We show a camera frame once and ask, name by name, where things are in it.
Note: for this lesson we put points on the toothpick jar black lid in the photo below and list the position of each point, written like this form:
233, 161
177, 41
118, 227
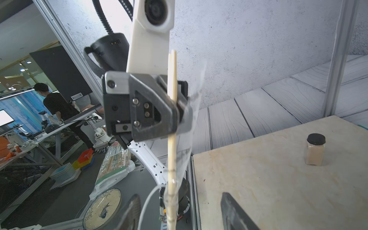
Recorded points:
314, 153

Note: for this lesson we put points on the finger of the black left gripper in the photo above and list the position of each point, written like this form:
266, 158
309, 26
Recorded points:
153, 114
174, 118

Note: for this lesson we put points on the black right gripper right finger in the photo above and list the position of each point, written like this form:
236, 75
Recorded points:
234, 217

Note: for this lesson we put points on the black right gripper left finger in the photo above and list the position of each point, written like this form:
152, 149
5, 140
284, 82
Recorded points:
129, 215

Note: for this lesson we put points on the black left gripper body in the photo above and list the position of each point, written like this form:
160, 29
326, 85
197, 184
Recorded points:
117, 103

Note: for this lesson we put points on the person in black shirt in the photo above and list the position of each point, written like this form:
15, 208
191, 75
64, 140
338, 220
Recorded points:
58, 106

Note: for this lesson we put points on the round wall clock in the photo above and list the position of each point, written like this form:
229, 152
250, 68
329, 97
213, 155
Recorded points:
102, 210

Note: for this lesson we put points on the metal corner post left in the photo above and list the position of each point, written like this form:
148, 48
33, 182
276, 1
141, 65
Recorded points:
343, 35

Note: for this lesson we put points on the chopsticks pair one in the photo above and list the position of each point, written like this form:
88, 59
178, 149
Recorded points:
171, 211

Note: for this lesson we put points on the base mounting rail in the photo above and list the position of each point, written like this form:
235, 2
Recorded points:
191, 220

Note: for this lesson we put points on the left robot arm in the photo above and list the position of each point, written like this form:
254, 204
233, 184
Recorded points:
110, 53

